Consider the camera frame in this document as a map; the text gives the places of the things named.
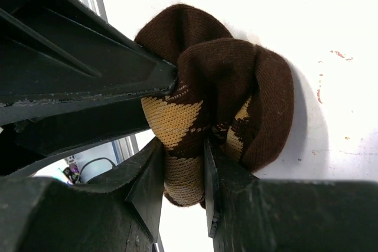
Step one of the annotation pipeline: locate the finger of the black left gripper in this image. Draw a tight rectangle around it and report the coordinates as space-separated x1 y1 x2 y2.
1 99 149 176
1 0 177 125

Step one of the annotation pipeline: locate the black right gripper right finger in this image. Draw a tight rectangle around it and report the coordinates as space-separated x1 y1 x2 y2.
204 139 377 251

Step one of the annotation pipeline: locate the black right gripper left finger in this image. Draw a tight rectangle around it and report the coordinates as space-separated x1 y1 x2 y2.
1 139 164 251

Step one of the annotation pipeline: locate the brown argyle sock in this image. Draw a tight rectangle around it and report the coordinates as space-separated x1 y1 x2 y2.
135 4 295 207

